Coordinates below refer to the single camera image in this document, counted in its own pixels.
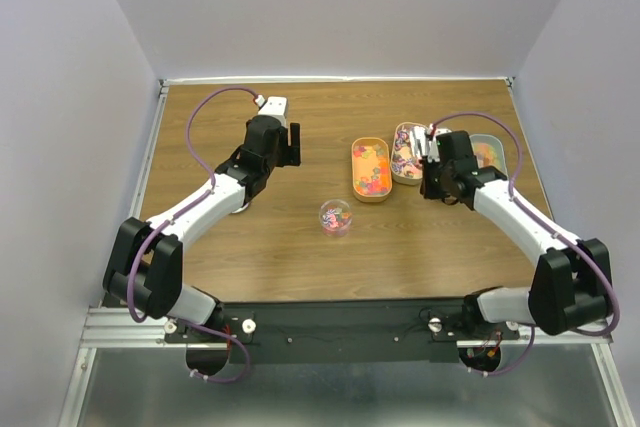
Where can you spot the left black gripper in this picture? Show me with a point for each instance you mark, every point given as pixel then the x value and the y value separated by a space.
pixel 292 154

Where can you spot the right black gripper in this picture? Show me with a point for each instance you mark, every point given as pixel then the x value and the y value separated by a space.
pixel 425 189

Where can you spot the beige tray swirl lollipops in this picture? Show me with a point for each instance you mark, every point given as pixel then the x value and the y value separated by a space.
pixel 405 167

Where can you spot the orange tray star candies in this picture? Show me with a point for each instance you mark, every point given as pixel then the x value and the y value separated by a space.
pixel 371 169

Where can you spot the clear glass jar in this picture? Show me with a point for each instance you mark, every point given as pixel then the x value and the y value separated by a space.
pixel 335 217

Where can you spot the silver metal scoop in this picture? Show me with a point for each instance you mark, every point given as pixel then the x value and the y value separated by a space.
pixel 420 142

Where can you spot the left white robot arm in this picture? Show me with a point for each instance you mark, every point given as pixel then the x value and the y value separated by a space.
pixel 145 267

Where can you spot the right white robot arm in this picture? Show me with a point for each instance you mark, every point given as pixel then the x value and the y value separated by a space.
pixel 571 286

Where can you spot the blue tray popsicle candies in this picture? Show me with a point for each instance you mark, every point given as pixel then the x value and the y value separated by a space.
pixel 489 151

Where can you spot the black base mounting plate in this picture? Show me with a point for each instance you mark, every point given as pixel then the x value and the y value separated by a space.
pixel 359 331

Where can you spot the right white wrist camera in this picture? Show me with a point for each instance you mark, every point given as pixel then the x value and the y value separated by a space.
pixel 432 135

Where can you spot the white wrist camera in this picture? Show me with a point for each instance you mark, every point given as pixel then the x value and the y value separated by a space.
pixel 432 135
pixel 273 106

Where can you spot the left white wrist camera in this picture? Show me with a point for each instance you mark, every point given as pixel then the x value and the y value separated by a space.
pixel 273 106

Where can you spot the aluminium frame rail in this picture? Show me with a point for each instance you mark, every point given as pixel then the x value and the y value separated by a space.
pixel 113 328

